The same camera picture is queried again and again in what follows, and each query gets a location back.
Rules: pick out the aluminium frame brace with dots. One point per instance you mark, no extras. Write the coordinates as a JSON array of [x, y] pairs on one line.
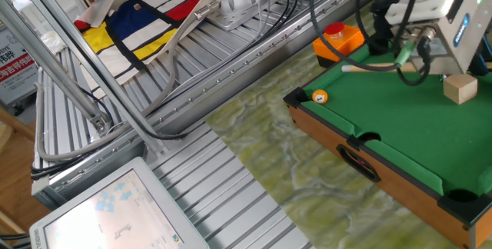
[[50, 64]]

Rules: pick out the light wooden cube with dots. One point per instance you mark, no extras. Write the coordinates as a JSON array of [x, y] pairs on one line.
[[460, 89]]

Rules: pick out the orange emergency stop button box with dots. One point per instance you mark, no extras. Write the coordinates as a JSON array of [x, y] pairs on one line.
[[346, 43]]

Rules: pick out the white sign red text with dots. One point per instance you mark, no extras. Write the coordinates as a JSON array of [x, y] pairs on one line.
[[15, 68]]

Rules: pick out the white teach pendant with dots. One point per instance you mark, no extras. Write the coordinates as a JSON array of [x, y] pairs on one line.
[[115, 210]]

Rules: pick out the mini green pool table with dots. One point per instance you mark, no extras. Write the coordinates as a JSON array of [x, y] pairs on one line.
[[399, 126]]

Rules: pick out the yellow pool ball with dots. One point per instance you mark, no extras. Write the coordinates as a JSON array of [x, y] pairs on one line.
[[320, 96]]

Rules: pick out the colour block tote bag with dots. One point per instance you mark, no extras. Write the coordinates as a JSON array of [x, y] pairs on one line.
[[130, 18]]

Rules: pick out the aluminium frame profile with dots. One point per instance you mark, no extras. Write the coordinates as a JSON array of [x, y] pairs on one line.
[[96, 64]]

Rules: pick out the white crumpled cloth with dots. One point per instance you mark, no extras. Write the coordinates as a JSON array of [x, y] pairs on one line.
[[54, 41]]

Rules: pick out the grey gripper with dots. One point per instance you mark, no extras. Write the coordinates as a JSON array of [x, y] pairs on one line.
[[457, 45]]

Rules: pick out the wooden pool cue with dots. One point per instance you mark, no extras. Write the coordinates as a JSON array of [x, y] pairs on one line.
[[365, 67]]

